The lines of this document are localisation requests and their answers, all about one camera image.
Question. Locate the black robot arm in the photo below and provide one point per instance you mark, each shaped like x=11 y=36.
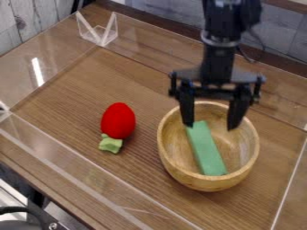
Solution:
x=229 y=19

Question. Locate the black metal stand base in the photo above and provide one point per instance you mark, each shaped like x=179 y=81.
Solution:
x=23 y=216

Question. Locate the clear acrylic corner bracket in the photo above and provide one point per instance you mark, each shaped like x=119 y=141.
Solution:
x=99 y=35

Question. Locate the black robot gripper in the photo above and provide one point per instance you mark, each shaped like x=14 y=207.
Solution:
x=217 y=80

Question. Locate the brown wooden bowl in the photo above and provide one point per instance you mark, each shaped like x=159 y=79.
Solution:
x=238 y=145

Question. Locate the green rectangular stick block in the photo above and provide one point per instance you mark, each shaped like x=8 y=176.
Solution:
x=207 y=155

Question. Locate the clear acrylic tray wall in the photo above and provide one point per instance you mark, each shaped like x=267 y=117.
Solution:
x=98 y=197

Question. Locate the red plush strawberry toy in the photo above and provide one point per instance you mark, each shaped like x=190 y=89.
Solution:
x=118 y=124

